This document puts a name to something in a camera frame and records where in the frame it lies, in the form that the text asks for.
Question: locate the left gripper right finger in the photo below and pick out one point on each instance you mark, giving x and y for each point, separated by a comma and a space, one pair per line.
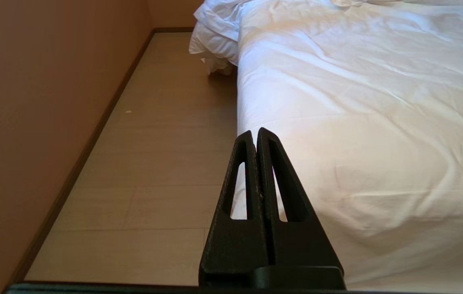
296, 245

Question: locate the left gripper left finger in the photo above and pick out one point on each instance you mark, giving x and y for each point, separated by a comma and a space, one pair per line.
235, 245

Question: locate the white bed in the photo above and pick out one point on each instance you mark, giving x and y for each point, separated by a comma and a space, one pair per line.
362, 134

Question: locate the white crumpled duvet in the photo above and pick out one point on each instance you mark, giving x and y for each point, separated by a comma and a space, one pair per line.
216, 36

